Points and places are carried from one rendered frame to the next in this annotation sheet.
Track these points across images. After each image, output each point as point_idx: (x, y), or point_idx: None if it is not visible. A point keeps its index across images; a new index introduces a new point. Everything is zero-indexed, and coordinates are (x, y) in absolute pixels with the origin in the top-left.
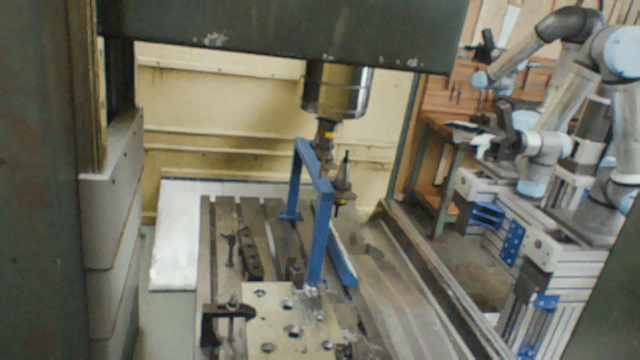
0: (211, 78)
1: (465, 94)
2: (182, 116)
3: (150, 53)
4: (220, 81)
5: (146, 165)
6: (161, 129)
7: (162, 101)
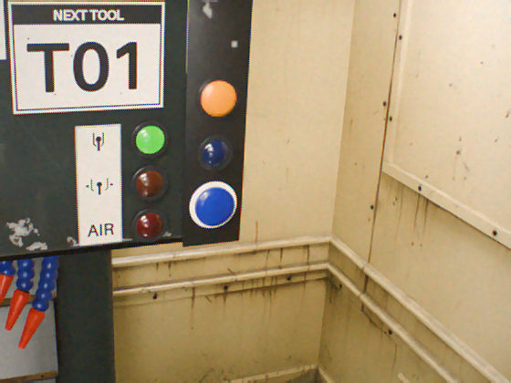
0: (485, 245)
1: None
2: (437, 298)
3: (417, 168)
4: (498, 258)
5: (387, 355)
6: (405, 305)
7: (420, 258)
